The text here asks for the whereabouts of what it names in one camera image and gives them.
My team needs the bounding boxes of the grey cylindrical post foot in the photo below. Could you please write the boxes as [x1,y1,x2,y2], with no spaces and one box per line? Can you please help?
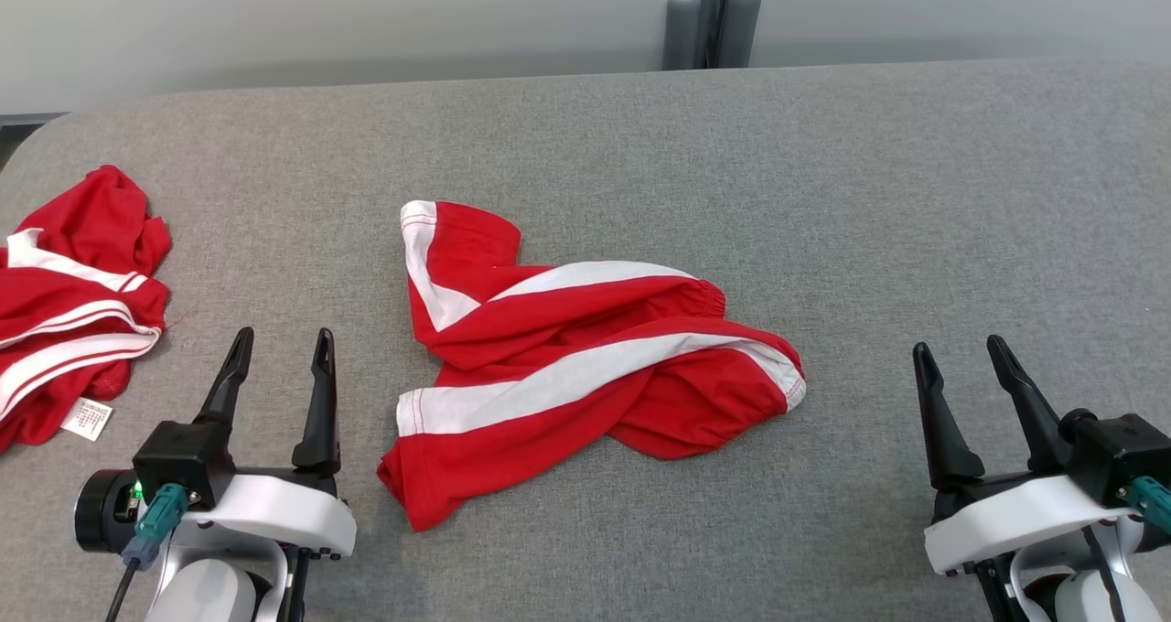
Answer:
[715,0,762,69]

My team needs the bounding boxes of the red basketball jersey white trim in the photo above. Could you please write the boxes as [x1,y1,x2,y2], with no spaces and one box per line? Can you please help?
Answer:
[0,165,173,455]

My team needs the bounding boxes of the grey wall post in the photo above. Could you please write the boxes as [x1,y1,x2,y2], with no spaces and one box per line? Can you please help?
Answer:
[663,0,702,71]

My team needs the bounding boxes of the cable with teal connector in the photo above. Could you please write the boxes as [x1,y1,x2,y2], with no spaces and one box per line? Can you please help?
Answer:
[1127,476,1171,536]
[105,483,189,622]

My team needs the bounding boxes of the red shorts with white stripes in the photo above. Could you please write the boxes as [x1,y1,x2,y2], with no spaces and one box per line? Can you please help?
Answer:
[378,199,808,533]

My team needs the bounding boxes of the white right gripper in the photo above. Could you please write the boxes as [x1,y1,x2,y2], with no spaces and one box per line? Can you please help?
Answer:
[913,334,1140,575]

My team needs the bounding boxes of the right cable with teal connector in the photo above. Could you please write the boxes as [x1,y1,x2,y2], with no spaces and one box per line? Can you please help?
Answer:
[1127,476,1171,536]

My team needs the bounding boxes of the grey metal partition post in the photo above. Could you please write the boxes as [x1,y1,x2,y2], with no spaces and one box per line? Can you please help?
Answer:
[691,0,749,70]

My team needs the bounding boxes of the left cable with teal connector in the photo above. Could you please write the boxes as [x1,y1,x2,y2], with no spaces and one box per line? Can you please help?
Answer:
[105,483,189,622]

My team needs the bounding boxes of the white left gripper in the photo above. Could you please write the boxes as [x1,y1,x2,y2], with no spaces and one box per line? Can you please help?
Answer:
[183,327,358,559]

